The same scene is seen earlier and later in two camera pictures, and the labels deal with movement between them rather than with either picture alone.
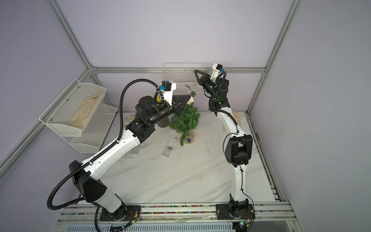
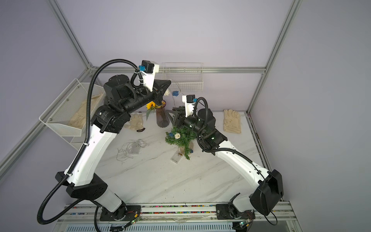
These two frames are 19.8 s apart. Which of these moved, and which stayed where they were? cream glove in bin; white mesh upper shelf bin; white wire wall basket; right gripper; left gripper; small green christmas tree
Moved: small green christmas tree; left gripper; right gripper
Stayed: white wire wall basket; white mesh upper shelf bin; cream glove in bin
